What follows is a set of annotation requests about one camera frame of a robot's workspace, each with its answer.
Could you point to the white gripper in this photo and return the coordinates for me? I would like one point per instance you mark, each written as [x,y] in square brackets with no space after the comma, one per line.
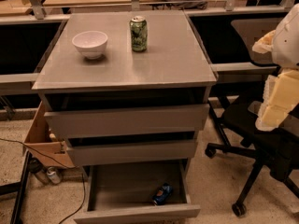
[289,44]

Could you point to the blue pepsi can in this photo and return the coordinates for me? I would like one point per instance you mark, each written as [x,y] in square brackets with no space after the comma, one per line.
[162,194]

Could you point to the top grey drawer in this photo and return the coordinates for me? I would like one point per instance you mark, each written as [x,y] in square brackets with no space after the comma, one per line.
[127,121]

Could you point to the grey drawer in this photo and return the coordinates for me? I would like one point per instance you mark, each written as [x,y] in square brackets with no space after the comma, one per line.
[135,152]
[127,121]
[122,194]

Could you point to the green soda can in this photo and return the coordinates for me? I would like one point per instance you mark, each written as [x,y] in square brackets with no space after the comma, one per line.
[139,33]

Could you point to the grey drawer cabinet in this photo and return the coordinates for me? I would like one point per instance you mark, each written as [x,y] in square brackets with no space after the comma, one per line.
[172,71]

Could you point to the middle grey drawer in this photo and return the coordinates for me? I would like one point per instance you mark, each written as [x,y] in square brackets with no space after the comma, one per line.
[135,152]

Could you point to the bottom grey drawer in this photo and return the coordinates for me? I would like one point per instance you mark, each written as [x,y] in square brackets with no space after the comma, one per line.
[122,194]

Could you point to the black office chair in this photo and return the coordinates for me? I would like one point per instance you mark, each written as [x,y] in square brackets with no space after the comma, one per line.
[278,149]

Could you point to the white bowl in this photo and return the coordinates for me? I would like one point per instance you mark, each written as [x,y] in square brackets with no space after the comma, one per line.
[90,44]

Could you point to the cardboard box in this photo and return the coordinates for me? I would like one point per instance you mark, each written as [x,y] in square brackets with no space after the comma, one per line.
[44,145]

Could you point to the dark water bottle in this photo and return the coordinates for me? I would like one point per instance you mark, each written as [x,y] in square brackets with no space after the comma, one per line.
[36,168]

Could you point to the black metal stand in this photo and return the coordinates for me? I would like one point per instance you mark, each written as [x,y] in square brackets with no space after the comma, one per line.
[19,188]

